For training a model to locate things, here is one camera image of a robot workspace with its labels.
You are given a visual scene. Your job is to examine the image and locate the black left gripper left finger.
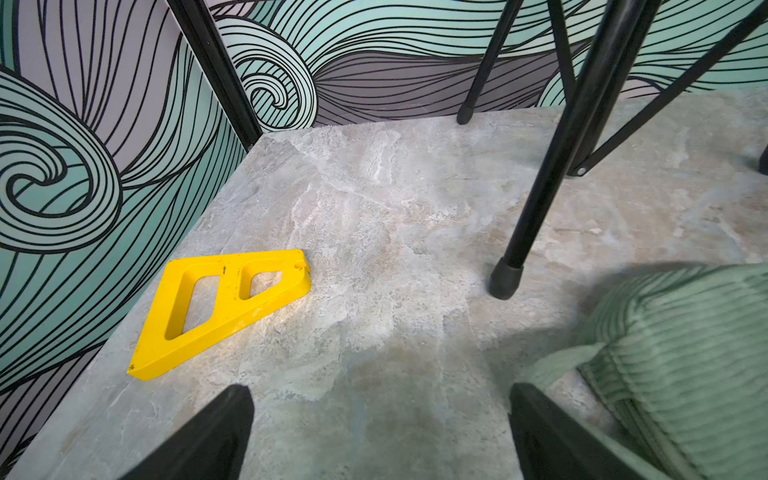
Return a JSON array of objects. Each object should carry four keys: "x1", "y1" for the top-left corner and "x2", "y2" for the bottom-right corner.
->
[{"x1": 122, "y1": 384, "x2": 254, "y2": 479}]

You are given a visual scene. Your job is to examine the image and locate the black music stand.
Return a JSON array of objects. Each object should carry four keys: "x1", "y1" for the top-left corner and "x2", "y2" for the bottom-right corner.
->
[{"x1": 488, "y1": 1, "x2": 767, "y2": 300}]

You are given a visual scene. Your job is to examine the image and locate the yellow plastic triangle frame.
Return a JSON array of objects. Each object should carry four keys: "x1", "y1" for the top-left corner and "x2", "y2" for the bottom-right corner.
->
[{"x1": 127, "y1": 249, "x2": 311, "y2": 381}]

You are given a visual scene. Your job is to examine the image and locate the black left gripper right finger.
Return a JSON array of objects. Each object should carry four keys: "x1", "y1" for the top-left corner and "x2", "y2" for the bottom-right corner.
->
[{"x1": 509, "y1": 383, "x2": 667, "y2": 479}]

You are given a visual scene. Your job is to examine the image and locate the green corduroy bag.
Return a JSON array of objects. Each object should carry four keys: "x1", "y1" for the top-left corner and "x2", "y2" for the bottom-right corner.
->
[{"x1": 524, "y1": 263, "x2": 767, "y2": 479}]

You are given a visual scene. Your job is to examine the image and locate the black corner frame post left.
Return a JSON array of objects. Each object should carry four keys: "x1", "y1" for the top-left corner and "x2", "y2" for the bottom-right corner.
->
[{"x1": 167, "y1": 0, "x2": 263, "y2": 151}]

